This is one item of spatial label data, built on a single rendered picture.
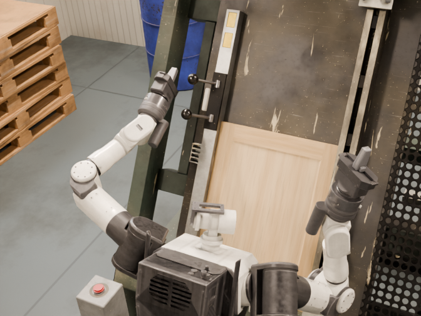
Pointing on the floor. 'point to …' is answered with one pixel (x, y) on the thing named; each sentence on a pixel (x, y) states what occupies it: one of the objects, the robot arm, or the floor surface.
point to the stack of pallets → (31, 74)
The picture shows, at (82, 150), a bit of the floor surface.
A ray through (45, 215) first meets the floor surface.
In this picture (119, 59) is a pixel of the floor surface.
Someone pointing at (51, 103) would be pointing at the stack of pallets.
